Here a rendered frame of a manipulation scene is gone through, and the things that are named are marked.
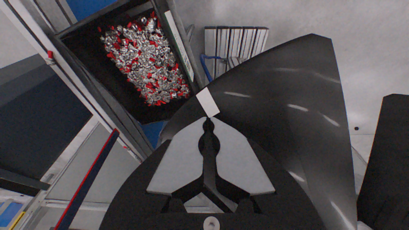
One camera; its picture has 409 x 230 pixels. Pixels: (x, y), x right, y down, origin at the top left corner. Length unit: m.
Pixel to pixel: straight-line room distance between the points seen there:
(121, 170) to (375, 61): 2.44
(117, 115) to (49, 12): 0.24
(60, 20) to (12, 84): 0.37
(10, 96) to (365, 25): 1.96
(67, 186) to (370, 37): 2.66
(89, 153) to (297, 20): 2.02
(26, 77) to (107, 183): 0.85
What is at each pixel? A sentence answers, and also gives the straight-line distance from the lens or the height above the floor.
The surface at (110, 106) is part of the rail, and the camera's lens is 0.41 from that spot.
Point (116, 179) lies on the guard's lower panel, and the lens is 1.24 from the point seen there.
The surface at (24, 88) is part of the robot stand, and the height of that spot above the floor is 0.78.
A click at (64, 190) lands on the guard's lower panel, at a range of 1.47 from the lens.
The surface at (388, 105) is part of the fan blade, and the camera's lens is 0.38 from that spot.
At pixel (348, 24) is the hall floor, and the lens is 1.52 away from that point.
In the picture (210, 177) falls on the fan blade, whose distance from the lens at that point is 0.19.
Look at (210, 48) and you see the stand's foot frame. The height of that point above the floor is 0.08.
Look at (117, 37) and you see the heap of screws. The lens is 0.29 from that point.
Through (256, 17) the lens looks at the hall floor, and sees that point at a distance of 1.14.
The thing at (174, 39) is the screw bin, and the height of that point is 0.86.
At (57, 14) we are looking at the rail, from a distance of 0.37.
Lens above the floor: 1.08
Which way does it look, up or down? 44 degrees down
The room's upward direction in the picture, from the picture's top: 180 degrees counter-clockwise
